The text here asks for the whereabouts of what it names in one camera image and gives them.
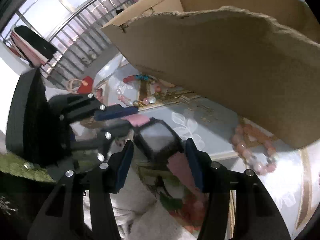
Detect pink bead bracelet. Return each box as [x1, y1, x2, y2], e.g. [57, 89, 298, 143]
[231, 123, 278, 176]

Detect hanging clothes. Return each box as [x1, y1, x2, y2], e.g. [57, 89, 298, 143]
[10, 25, 57, 68]

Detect metal balcony railing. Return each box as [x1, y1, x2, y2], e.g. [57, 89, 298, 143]
[0, 0, 151, 91]

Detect multicolour bead bracelet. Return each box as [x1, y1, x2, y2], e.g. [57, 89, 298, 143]
[116, 74, 166, 107]

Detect red paper bag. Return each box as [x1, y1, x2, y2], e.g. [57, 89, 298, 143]
[67, 76, 93, 94]

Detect pink black digital watch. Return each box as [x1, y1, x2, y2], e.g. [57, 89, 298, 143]
[123, 114, 207, 203]

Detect brown cardboard box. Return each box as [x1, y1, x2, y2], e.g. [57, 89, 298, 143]
[102, 0, 319, 148]

